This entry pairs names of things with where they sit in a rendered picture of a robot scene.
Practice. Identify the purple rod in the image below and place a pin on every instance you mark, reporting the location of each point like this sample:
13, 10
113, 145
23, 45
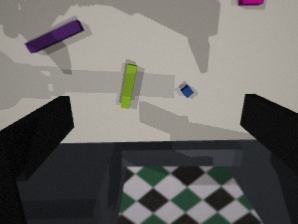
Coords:
54, 36

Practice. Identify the lime green rod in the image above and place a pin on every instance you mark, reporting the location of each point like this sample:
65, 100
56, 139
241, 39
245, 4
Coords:
128, 86

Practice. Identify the magenta rod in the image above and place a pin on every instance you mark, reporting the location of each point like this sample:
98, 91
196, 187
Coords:
250, 2

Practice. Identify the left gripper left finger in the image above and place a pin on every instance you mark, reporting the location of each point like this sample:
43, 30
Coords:
24, 146

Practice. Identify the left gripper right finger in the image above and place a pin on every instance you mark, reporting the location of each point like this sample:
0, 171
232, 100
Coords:
274, 126

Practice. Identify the small blue cube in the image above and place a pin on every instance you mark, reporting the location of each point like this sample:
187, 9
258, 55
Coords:
186, 90

